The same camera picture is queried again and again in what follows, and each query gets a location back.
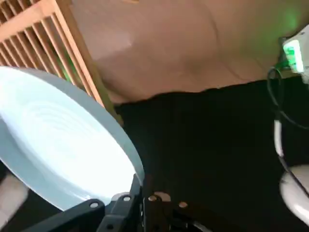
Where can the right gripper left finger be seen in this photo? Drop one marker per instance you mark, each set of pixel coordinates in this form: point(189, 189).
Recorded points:
point(116, 215)

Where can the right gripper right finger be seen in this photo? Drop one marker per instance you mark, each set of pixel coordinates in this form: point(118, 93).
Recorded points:
point(164, 217)

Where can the wooden dish rack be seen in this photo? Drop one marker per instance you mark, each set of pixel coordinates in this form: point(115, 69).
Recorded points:
point(79, 55)

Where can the blue round plate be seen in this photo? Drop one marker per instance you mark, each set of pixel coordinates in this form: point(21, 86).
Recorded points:
point(60, 145)

